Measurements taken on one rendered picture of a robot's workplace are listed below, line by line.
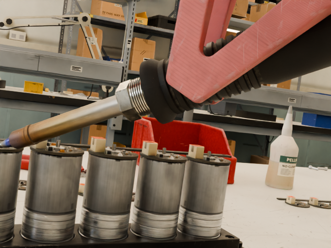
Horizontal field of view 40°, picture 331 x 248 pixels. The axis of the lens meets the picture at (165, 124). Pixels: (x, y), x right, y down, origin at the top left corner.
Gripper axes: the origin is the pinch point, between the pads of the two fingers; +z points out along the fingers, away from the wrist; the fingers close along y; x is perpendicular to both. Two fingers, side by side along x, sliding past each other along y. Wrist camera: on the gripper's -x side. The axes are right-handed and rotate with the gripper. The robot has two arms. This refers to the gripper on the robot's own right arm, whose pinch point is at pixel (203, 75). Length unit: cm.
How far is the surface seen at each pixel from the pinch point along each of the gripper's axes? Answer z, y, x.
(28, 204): 9.4, -1.5, -3.7
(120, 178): 6.5, -3.8, -1.4
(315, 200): 5.9, -32.7, 9.1
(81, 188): 14.8, -18.1, -7.7
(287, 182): 7.1, -39.4, 6.2
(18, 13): 74, -347, -270
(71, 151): 6.5, -2.4, -3.7
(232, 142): 71, -467, -47
